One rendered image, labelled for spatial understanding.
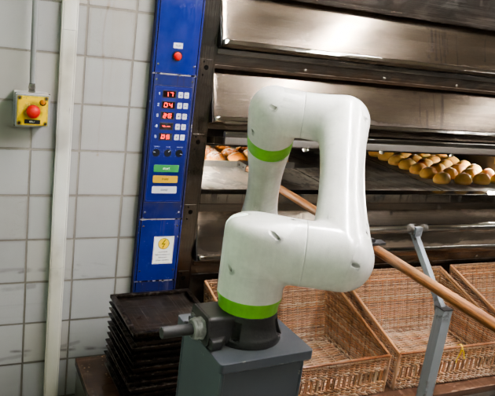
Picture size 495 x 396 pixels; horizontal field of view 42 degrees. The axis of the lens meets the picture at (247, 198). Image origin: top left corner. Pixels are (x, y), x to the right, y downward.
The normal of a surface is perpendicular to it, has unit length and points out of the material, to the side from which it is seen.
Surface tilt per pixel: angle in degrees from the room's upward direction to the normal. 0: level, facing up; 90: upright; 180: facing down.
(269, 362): 90
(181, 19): 90
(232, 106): 70
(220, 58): 90
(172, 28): 90
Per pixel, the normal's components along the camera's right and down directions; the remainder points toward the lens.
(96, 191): 0.41, 0.30
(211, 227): 0.44, -0.05
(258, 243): -0.04, 0.23
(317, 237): 0.07, -0.58
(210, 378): -0.87, 0.02
